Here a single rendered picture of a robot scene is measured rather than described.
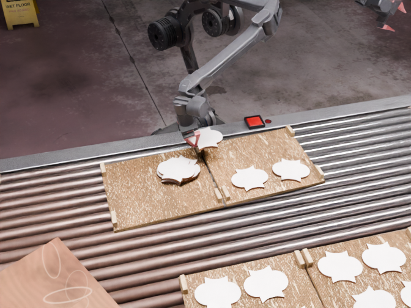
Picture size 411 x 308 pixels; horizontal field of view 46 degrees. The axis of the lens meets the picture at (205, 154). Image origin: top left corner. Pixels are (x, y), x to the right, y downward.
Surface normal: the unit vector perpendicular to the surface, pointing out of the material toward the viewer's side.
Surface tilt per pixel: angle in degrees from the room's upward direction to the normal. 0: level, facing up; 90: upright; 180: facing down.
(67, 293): 0
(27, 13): 78
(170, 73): 0
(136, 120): 0
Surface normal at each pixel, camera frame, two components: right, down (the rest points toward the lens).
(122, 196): 0.00, -0.75
